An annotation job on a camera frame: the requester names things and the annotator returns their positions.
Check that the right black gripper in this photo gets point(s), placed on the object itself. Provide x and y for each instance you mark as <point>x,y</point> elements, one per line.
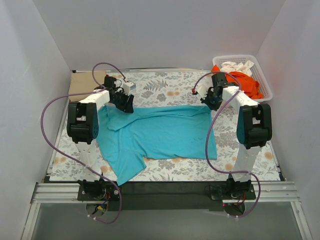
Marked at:
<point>212,100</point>

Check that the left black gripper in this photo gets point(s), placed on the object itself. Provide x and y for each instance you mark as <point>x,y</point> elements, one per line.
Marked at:
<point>124,100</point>

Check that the turquoise t shirt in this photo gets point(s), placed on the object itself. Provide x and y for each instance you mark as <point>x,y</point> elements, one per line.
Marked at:
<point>124,139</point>

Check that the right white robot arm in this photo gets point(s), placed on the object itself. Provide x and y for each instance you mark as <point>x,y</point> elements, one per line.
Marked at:
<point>253,131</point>

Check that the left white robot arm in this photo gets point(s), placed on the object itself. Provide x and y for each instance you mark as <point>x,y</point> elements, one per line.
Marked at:
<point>83,128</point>

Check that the white t shirt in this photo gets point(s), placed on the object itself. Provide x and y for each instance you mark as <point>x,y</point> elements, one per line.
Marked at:
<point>230,66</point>

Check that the orange t shirt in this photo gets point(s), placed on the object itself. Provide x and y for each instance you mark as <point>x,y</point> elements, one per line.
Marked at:
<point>250,86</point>

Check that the folded tan t shirt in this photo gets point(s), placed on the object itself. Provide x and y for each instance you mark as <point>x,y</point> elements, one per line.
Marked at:
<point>83,82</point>

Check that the white plastic basket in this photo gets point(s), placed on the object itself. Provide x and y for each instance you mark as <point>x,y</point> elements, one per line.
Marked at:
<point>256,70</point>

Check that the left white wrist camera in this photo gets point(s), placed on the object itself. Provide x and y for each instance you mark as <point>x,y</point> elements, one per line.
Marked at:
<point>128,86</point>

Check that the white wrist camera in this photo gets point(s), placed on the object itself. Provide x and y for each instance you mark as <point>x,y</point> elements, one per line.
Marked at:
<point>128,86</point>
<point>201,90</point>

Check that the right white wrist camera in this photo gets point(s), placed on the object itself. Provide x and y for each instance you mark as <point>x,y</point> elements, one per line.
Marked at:
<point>201,90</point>

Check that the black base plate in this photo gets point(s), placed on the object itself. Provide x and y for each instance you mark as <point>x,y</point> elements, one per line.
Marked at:
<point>114,201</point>

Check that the aluminium frame rail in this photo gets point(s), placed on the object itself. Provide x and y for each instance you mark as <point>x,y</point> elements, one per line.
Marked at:
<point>271,191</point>

